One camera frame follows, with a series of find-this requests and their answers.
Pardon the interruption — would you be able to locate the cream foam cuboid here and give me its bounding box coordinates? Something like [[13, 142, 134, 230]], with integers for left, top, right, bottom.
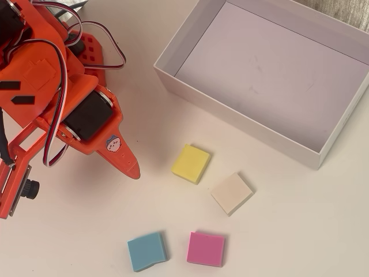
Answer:
[[210, 172, 255, 217]]

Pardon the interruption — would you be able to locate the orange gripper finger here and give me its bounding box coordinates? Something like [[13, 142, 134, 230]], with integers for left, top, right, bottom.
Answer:
[[59, 85, 141, 179]]

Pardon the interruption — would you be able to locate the blue foam cuboid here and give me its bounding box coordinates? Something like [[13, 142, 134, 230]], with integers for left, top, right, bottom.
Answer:
[[127, 230, 170, 273]]

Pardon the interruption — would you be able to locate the red white black servo cable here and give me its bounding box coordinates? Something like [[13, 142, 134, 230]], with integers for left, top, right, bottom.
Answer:
[[5, 39, 71, 169], [31, 1, 127, 72]]

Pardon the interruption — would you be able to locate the orange robot base plate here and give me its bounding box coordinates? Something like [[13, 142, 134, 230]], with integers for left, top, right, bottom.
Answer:
[[67, 28, 109, 87]]

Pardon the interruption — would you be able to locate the wrist camera with orange mount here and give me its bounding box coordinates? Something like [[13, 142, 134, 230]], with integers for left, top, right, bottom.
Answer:
[[0, 122, 70, 220]]

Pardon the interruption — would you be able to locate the yellow foam cuboid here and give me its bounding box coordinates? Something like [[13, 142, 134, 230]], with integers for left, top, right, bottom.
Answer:
[[171, 143, 212, 186]]

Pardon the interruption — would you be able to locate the white cardboard bin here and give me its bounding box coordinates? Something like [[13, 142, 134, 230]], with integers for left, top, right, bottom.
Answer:
[[152, 0, 369, 171]]

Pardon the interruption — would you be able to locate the orange gripper body black servo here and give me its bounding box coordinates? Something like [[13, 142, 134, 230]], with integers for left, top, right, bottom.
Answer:
[[63, 73, 114, 142]]

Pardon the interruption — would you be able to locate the black camera cable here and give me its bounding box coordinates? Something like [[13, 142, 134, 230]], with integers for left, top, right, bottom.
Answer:
[[0, 108, 15, 168]]

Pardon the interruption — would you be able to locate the pink foam cuboid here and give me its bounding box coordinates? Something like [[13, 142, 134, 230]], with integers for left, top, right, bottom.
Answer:
[[186, 230, 226, 267]]

